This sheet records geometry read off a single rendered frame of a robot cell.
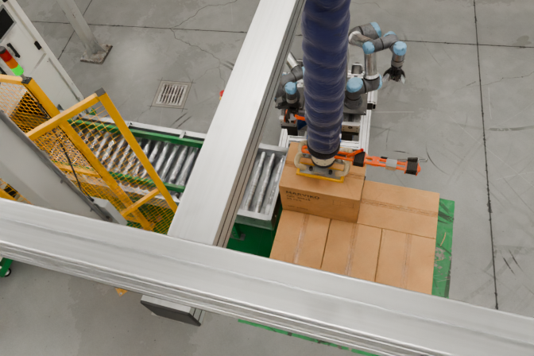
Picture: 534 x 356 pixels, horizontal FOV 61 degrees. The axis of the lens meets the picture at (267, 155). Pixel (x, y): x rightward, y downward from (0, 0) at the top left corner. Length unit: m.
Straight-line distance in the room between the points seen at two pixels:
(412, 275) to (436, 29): 3.21
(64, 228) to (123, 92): 4.78
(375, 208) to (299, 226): 0.62
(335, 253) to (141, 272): 2.87
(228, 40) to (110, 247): 5.06
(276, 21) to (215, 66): 4.24
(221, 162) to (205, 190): 0.07
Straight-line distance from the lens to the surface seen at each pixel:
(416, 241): 3.65
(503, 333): 0.72
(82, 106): 2.62
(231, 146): 1.01
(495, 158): 4.84
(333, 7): 2.10
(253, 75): 1.13
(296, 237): 3.59
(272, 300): 0.69
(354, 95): 3.49
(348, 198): 3.29
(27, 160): 2.15
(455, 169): 4.66
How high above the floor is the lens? 3.88
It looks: 57 degrees down
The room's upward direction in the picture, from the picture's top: 11 degrees counter-clockwise
